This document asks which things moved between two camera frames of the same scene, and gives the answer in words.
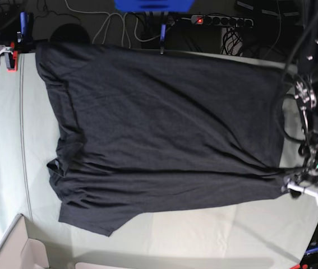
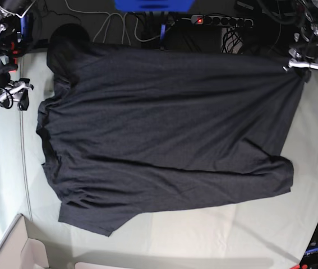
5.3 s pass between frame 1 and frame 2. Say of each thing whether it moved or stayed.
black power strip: stayed
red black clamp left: stayed
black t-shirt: moved
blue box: stayed
